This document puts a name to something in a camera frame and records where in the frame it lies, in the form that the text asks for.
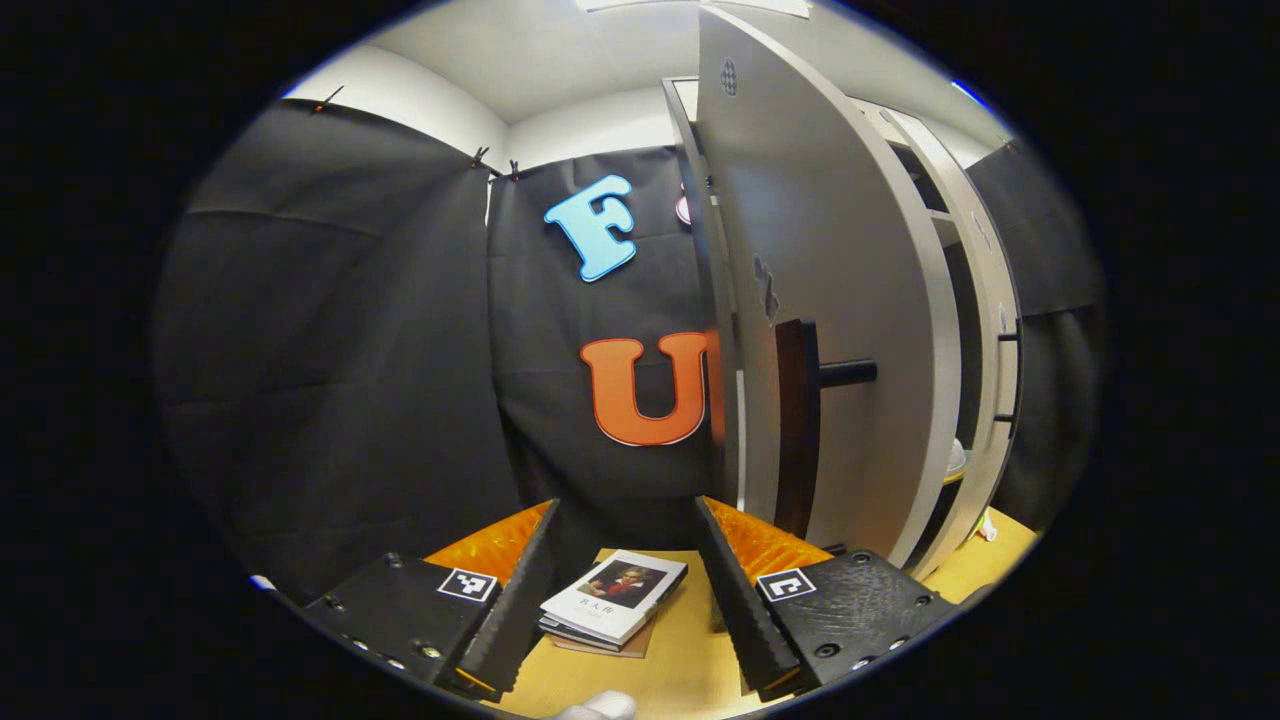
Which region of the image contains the grey shoe cabinet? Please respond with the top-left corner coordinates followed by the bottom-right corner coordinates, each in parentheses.
top-left (660, 75), bottom-right (1023, 581)

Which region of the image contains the grey shoe cabinet door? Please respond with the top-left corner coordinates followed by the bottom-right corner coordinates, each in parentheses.
top-left (870, 100), bottom-right (1023, 581)
top-left (697, 5), bottom-right (963, 571)

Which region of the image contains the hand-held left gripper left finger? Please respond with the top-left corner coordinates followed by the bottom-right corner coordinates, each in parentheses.
top-left (303, 498), bottom-right (561, 701)

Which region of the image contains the white book with black spine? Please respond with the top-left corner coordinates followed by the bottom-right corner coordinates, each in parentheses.
top-left (538, 549), bottom-right (689, 648)

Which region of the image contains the dark door handle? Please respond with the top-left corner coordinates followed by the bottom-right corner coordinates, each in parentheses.
top-left (773, 318), bottom-right (879, 541)
top-left (995, 330), bottom-right (1023, 426)

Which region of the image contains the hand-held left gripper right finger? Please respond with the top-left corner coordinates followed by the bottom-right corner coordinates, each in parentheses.
top-left (693, 495), bottom-right (968, 703)

